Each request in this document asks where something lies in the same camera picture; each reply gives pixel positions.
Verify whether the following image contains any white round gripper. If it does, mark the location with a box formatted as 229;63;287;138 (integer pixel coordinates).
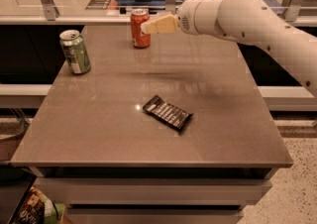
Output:
141;0;222;36

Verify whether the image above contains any orange coke can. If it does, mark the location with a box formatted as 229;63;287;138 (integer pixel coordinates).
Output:
130;8;151;49

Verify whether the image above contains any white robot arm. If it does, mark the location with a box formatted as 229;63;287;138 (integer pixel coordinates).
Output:
141;0;317;96

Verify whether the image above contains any green soda can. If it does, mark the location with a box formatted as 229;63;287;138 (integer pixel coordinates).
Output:
59;30;91;74

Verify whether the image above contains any black snack bar wrapper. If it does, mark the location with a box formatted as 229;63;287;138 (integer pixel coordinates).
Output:
143;95;193;132

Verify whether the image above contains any grey table drawer cabinet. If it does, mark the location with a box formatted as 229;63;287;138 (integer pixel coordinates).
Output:
33;167;275;224

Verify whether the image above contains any black bin lower left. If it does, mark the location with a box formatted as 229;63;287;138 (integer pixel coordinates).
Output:
0;167;35;224

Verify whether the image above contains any chip bag on floor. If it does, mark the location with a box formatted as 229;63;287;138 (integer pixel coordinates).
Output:
13;186;53;224

